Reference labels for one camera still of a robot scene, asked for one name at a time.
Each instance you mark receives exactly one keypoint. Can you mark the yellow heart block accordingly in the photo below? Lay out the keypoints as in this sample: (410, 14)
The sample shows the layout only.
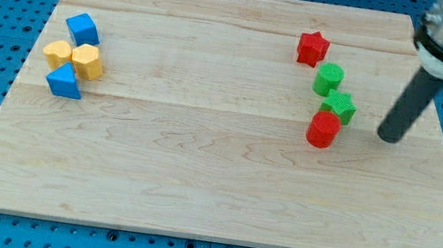
(57, 53)

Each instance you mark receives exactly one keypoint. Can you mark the wooden board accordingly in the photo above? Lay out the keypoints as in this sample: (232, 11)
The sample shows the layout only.
(196, 129)

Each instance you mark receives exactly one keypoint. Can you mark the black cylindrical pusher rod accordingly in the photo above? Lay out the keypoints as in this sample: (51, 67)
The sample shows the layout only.
(416, 97)

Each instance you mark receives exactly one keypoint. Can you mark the blue triangle block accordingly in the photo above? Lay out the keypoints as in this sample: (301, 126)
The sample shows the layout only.
(62, 82)

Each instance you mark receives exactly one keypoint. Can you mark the green star block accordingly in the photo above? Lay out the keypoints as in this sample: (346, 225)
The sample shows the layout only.
(340, 104)

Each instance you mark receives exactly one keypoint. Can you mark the blue cube block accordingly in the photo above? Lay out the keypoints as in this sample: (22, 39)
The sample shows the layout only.
(82, 30)

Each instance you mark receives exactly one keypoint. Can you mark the red cylinder block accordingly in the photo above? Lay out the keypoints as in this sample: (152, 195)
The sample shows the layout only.
(323, 129)

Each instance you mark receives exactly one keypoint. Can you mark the green cylinder block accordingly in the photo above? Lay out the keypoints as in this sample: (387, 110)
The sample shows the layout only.
(329, 76)

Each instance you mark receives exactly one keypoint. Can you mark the yellow hexagon block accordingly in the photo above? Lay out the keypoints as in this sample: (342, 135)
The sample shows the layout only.
(87, 62)

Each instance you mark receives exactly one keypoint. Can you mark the red star block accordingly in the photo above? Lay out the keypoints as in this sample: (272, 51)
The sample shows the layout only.
(312, 48)

